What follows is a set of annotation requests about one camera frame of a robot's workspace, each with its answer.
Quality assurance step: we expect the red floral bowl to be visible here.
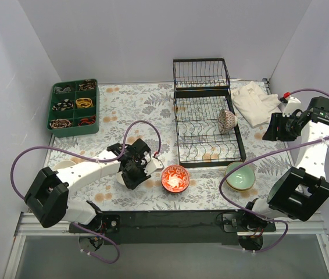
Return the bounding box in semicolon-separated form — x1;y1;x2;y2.
161;165;191;194

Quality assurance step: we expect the brown patterned bowl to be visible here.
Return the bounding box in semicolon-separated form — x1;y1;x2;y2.
217;109;238;134

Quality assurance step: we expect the black wire dish rack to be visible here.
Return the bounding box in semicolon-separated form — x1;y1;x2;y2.
173;58;246;168

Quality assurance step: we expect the plain white bowl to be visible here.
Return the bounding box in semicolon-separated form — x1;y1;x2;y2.
116;171;126;185

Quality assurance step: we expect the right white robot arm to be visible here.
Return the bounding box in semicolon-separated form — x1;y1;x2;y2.
241;96;329;231

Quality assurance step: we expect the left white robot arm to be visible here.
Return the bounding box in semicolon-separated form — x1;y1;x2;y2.
24;139;163;233

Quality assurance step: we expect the white folded cloth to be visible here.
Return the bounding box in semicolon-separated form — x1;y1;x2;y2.
231;81;281;128

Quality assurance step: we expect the mint green bowl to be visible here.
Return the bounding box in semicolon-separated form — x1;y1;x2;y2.
226;166;256;191

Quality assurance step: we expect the cream white bowl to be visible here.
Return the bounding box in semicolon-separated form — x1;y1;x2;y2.
53;160;76;170

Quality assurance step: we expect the green compartment tray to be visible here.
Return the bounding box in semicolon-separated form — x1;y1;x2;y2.
47;77;99;138

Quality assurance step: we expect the floral table mat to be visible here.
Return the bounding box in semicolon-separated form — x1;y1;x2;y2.
47;83;292;210

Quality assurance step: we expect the yellow bowl under green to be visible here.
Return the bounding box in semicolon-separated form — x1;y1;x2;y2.
226;174;255;191

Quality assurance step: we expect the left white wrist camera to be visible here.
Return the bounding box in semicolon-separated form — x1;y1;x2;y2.
144;155;164;176

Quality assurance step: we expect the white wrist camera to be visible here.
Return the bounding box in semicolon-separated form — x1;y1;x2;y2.
144;155;164;176
280;92;302;116

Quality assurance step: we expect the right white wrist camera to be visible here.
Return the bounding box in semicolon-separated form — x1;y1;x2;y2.
280;92;302;116

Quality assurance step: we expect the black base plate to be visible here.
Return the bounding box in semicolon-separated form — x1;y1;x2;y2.
68;208;276;245

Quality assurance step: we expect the aluminium frame rail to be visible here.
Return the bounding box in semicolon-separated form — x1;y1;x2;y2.
15;211;328;237

